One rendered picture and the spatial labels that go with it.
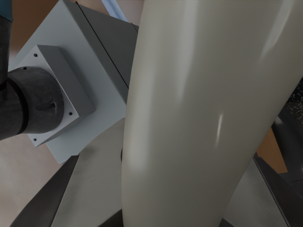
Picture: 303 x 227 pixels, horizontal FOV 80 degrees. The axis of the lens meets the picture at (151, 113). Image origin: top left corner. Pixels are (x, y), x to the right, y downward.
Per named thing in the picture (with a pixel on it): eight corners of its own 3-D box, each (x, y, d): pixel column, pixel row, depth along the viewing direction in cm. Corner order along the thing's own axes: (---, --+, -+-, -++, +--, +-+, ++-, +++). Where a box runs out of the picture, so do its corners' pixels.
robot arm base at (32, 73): (43, 143, 56) (9, 157, 47) (5, 95, 57) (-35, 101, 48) (75, 105, 48) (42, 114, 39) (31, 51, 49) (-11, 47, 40)
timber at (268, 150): (246, 125, 120) (249, 132, 109) (267, 120, 115) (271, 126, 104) (262, 165, 123) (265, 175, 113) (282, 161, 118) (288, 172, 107)
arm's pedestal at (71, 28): (143, 117, 148) (58, 180, 72) (111, 63, 145) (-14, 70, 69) (199, 86, 125) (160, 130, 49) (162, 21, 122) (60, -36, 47)
